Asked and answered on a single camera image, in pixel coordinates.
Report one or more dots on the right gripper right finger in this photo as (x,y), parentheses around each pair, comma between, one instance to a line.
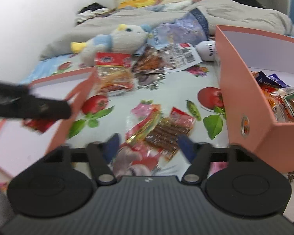
(187,146)

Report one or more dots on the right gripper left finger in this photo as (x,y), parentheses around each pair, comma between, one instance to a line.
(111,147)

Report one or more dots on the red foil snack packet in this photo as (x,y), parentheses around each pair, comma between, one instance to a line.
(39,125)

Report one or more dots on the orange snack packet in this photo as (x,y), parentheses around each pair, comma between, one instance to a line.
(278,107)

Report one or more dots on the blue white snack bag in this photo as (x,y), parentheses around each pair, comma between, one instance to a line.
(269,80)

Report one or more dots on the red brown sticks packet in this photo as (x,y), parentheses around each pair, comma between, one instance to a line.
(150,130)

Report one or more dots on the red yellow snack packet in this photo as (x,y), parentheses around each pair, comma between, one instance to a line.
(114,71)

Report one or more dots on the grey blanket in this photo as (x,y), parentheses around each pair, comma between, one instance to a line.
(216,12)

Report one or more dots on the white barcode snack packet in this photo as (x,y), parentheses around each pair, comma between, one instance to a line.
(177,57)

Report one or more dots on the clear brown strips packet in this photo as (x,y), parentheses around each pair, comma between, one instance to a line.
(151,62)

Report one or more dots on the white bottle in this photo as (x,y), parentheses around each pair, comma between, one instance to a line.
(206,50)

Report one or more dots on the pink gift box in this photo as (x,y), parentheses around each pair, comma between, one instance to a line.
(250,120)

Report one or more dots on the penguin plush toy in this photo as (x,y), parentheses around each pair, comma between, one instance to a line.
(125,39)

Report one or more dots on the large pale blue snack bag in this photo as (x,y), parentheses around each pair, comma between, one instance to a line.
(192,28)

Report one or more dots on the yellow pillow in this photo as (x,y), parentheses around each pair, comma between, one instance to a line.
(137,3)

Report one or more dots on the clothes pile by wall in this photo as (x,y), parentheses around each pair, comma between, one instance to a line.
(92,11)

